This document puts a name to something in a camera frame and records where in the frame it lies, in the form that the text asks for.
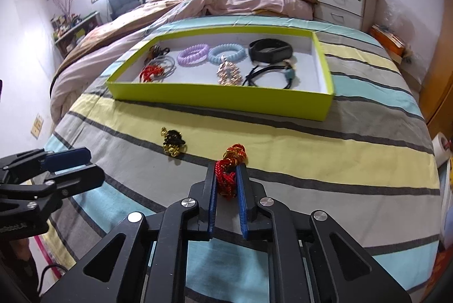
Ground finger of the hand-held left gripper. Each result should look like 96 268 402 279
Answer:
0 146 92 184
0 164 106 200

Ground black hair band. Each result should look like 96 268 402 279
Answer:
248 39 294 63

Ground cluttered desk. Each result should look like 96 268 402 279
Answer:
51 11 101 57

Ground grey cord bracelet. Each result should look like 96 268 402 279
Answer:
154 55 177 79

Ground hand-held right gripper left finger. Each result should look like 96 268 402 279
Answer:
40 161 217 303

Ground yellowed wall outlet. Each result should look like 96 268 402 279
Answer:
32 114 45 139

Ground orange box of books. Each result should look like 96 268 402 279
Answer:
369 23 407 59

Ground black hair tie teal bead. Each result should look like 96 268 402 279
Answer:
243 63 297 90

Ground light blue spiral hair tie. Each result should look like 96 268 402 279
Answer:
208 44 246 66

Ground purple spiral hair tie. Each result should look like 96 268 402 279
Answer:
177 44 210 67

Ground red braided bracelet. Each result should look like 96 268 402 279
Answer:
139 64 166 83

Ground black cable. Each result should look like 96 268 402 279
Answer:
36 263 73 295

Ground black bracelet with gold bells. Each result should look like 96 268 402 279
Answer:
161 127 187 158

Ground dried branches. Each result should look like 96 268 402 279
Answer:
51 0 80 20

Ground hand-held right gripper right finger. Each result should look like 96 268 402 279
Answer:
235 163 413 303

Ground white nightstand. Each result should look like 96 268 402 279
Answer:
312 0 377 32

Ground brown beaded hair tie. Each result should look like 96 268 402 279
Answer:
146 44 171 63

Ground toilet paper roll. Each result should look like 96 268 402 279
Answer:
432 131 453 167

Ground lime green tray box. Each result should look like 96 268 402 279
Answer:
106 26 335 121

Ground striped cloth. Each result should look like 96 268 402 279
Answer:
44 14 441 303

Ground red and gold knotted bracelet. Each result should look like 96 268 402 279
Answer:
215 143 248 199

